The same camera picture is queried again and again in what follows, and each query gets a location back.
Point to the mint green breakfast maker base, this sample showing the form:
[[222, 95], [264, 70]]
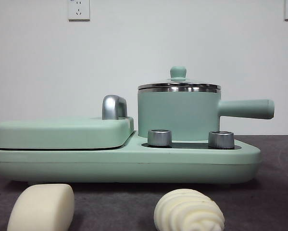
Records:
[[124, 166]]

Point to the smooth white steamed bun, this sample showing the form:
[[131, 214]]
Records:
[[42, 207]]

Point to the silver control knob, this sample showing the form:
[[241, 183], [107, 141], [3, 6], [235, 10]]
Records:
[[159, 138], [221, 139]]

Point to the ridged white steamed bun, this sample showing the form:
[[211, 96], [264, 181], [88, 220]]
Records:
[[187, 211]]

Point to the mint green griddle cover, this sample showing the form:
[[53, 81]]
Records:
[[62, 132]]

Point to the black control panel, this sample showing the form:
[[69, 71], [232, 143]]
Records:
[[189, 145]]

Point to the glass pot lid green knob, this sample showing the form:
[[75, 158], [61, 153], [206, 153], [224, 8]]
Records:
[[178, 72]]

